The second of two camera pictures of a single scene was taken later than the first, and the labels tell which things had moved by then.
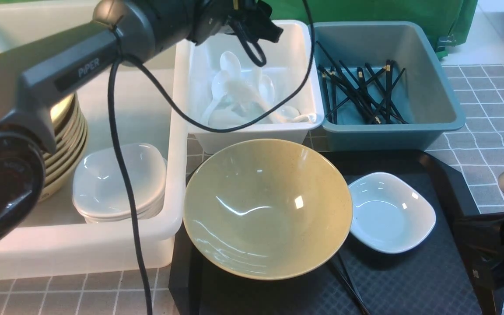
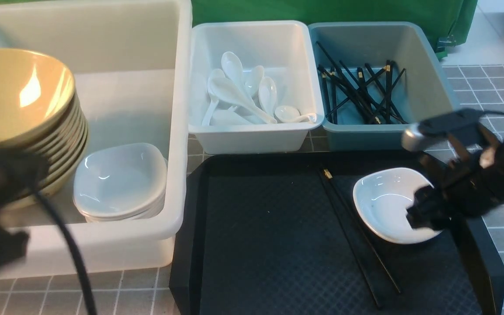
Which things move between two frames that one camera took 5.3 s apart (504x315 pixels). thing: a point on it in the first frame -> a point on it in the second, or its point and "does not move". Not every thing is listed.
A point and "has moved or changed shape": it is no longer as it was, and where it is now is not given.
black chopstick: (343, 271) -> (374, 292)
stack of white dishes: (99, 192) does not move
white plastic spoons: (230, 66) does not move
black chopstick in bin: (334, 96) does not move
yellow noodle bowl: (267, 209) has moved or changed shape
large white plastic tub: (55, 240) does not move
